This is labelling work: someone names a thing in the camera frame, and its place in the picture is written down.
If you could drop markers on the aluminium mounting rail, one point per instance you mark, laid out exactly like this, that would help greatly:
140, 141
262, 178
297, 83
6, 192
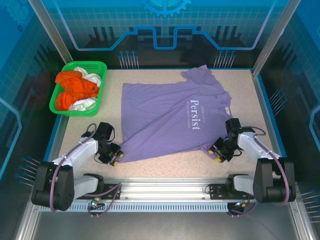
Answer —
162, 187

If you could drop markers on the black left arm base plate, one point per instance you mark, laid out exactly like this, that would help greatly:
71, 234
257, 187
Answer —
112, 191

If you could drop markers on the orange t-shirt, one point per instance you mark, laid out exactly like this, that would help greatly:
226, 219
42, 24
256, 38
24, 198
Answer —
75, 85

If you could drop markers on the green plastic basket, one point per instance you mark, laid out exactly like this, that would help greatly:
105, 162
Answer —
96, 67

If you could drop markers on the aluminium frame post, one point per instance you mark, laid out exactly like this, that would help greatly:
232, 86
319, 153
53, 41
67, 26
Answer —
272, 35
50, 32

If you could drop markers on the purple t-shirt with white print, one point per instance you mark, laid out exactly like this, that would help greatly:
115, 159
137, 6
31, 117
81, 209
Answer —
162, 112

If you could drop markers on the small adapter with blue LED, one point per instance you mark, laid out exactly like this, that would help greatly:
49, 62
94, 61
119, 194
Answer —
94, 203

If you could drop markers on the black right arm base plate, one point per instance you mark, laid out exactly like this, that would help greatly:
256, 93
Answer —
217, 191

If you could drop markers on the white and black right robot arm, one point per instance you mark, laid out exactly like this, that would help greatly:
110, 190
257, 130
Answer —
247, 142

